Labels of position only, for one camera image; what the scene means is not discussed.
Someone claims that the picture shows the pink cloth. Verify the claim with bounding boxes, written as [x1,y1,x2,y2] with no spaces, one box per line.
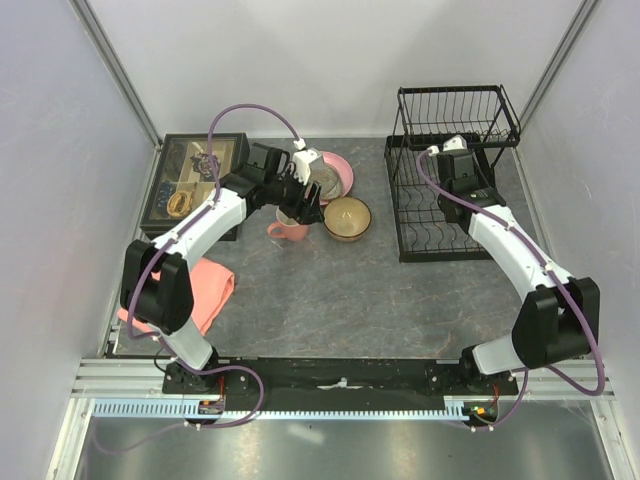
[117,258,236,337]

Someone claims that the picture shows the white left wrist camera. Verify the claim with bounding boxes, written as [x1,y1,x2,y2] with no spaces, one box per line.
[291,139,324,185]

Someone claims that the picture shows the pink plate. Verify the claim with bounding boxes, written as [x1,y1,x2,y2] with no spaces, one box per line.
[323,151,354,196]

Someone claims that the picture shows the black framed display box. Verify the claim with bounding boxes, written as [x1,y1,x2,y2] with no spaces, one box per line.
[139,133,250,239]

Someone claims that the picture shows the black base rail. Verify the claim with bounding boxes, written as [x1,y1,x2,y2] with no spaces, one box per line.
[162,355,521,412]

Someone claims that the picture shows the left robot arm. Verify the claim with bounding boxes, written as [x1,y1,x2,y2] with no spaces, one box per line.
[120,144,325,393]

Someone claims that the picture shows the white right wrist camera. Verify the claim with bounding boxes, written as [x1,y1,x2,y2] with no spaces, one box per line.
[426,135,469,157]

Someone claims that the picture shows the pink mug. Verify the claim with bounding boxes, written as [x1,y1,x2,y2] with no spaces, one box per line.
[267,209,309,242]

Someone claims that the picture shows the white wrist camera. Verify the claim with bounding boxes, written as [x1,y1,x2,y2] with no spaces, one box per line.
[426,135,469,157]
[291,139,324,185]

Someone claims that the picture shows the black wire dish rack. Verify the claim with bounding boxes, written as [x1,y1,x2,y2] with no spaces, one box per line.
[384,85,521,263]

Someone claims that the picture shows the brown patterned bowl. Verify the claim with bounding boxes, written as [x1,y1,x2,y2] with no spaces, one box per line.
[324,196,372,242]

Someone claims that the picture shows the slotted cable duct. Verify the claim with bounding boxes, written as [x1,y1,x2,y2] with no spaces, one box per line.
[93,398,472,421]

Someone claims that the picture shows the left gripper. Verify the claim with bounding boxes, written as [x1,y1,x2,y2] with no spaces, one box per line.
[265,166,324,227]

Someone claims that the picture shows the grey glass plate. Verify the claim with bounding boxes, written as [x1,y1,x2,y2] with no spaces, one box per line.
[312,165,348,203]

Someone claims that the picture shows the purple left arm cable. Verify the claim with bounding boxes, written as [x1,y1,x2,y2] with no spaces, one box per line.
[92,103,306,454]

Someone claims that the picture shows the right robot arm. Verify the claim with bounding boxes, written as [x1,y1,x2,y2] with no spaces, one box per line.
[429,147,605,396]

